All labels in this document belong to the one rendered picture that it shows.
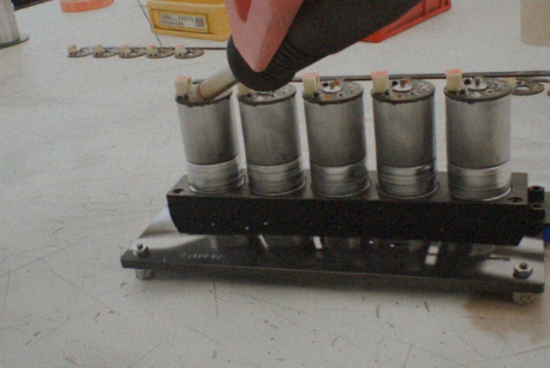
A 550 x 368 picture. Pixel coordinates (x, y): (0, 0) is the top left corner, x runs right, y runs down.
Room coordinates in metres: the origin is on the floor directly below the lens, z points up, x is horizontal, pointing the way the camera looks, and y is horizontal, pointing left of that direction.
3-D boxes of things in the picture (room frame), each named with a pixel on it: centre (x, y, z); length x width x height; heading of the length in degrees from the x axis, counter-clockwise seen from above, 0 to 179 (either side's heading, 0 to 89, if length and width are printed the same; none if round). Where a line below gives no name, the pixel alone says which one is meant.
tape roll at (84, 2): (0.92, 0.19, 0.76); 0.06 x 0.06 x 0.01
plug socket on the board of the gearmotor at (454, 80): (0.28, -0.08, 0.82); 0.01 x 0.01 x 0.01; 70
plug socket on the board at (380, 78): (0.29, -0.05, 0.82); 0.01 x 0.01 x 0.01; 70
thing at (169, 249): (0.28, -0.02, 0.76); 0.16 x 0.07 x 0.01; 70
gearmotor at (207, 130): (0.32, 0.02, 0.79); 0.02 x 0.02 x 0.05
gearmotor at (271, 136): (0.31, 0.00, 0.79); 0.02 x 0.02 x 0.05
